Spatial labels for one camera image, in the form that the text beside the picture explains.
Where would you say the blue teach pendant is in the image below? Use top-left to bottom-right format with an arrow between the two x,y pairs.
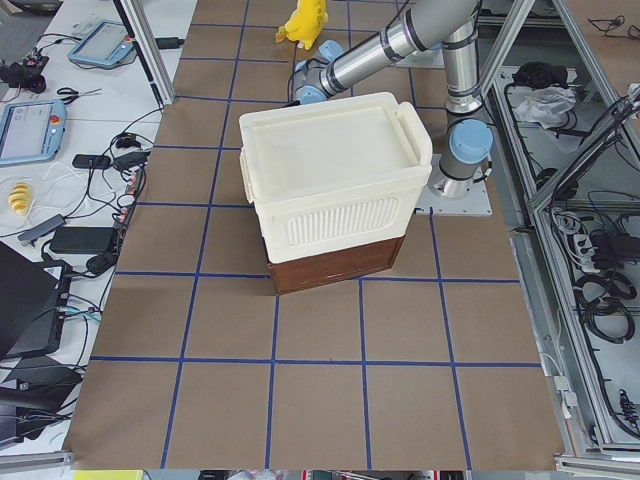
1,99 -> 67,166
67,20 -> 135,69

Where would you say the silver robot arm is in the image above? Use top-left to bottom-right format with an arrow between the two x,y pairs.
291,1 -> 493,200

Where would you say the yellow toy on desk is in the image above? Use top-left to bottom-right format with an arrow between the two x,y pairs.
8,182 -> 33,216

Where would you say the dark wooden cabinet shell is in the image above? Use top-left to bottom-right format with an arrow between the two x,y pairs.
267,236 -> 405,295

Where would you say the blue teach pendant far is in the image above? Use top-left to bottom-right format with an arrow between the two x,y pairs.
67,20 -> 135,69

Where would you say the cream plastic storage box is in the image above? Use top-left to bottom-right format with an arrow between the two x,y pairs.
239,92 -> 433,263

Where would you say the yellow plush dinosaur toy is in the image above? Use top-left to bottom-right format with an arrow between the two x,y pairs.
275,0 -> 329,51

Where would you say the black laptop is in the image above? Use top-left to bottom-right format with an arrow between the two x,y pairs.
1,244 -> 70,359

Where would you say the blue teach pendant near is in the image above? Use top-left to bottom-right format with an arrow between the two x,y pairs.
1,99 -> 67,166

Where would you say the black power adapter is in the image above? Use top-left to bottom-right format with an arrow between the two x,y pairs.
49,226 -> 114,254

